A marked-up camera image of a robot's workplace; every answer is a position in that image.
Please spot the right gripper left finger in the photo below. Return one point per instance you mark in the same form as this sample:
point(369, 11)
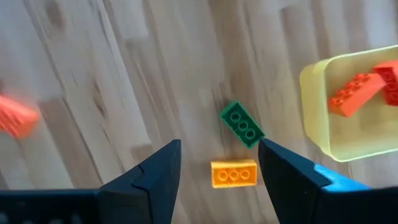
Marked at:
point(149, 193)

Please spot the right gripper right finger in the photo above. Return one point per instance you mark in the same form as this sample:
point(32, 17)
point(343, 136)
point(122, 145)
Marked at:
point(295, 193)

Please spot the yellow toy building block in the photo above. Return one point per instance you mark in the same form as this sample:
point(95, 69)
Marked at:
point(234, 174)

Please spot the green toy building block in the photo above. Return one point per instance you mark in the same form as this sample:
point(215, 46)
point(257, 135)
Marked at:
point(242, 124)

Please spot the orange toy building block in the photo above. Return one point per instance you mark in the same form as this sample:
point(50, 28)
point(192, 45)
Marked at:
point(15, 116)
point(354, 96)
point(388, 81)

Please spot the yellow translucent plastic bin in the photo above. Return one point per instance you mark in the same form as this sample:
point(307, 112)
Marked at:
point(357, 137)

